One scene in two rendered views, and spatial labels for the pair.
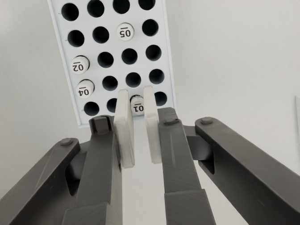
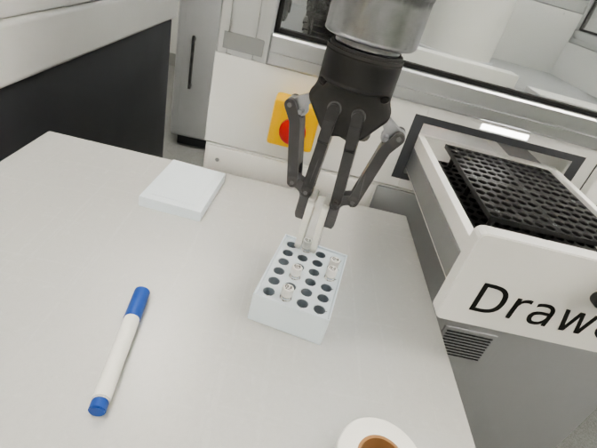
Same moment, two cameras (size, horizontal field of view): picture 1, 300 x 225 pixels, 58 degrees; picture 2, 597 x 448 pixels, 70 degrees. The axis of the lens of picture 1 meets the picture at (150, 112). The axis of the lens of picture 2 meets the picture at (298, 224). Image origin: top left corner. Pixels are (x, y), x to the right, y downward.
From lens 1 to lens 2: 0.38 m
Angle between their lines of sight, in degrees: 38
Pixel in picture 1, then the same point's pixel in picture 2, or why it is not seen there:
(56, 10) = (330, 302)
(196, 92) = (260, 252)
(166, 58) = (277, 256)
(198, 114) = (266, 243)
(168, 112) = (298, 210)
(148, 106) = (308, 212)
